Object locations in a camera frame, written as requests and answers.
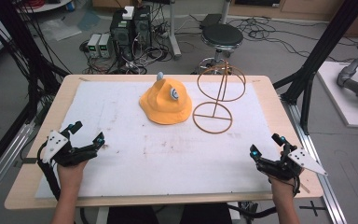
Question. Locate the grey power supply unit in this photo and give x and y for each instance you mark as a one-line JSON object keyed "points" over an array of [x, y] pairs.
{"points": [[93, 45], [104, 46]]}

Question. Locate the aluminium rail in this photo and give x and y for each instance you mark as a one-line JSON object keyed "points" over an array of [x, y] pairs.
{"points": [[3, 165], [317, 168]]}

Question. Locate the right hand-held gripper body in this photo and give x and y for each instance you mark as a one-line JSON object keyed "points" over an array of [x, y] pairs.
{"points": [[284, 168]]}

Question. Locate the grey desk leg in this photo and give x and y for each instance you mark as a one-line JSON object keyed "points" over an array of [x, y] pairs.
{"points": [[174, 34]]}

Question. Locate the person's left hand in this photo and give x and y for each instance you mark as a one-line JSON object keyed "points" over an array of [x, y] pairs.
{"points": [[71, 175]]}

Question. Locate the white table mat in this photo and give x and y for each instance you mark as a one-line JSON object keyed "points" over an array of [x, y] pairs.
{"points": [[167, 161]]}

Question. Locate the black frame post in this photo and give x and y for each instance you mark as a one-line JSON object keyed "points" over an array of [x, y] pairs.
{"points": [[320, 53], [21, 49]]}

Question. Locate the person's dark trousers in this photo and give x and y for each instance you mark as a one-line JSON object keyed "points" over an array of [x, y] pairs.
{"points": [[167, 214]]}

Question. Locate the clear plastic sheet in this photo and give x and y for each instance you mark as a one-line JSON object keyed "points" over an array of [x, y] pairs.
{"points": [[60, 29]]}

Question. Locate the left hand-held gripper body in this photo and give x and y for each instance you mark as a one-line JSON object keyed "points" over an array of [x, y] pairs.
{"points": [[60, 152]]}

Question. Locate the white floor board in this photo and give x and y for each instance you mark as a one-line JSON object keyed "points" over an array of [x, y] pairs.
{"points": [[345, 105]]}

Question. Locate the person's right hand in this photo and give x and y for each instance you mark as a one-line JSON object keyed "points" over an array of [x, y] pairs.
{"points": [[282, 188]]}

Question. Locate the yellow bucket hat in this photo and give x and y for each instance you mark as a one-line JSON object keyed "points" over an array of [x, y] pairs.
{"points": [[164, 105]]}

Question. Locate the black computer tower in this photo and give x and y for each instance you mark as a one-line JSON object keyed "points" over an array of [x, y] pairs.
{"points": [[130, 34]]}

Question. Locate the white box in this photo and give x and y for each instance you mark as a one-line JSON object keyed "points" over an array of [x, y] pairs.
{"points": [[128, 12]]}

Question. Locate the black round stool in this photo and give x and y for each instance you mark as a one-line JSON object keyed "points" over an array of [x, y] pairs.
{"points": [[222, 35]]}

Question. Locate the white table leg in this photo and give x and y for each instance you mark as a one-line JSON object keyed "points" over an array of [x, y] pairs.
{"points": [[102, 215]]}

